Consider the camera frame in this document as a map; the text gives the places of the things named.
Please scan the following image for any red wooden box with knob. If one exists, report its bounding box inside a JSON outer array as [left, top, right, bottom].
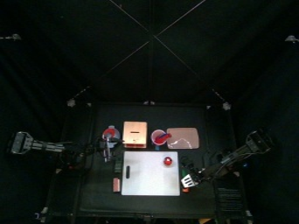
[[121, 121, 149, 149]]

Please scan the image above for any red ring toy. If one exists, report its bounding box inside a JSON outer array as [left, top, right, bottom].
[[102, 127, 121, 141]]

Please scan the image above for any thin diagonal brace wire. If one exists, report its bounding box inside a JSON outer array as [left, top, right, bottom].
[[106, 0, 231, 110], [66, 0, 208, 108]]

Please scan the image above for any red plastic cup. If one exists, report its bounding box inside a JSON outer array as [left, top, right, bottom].
[[149, 129, 169, 147]]

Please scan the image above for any red utensil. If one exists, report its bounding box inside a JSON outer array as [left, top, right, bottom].
[[156, 132, 173, 143]]

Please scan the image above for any clear plastic tray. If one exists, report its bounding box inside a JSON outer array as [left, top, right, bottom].
[[165, 127, 201, 151]]

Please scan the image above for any white cutting board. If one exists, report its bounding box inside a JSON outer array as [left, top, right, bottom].
[[120, 150, 182, 197]]

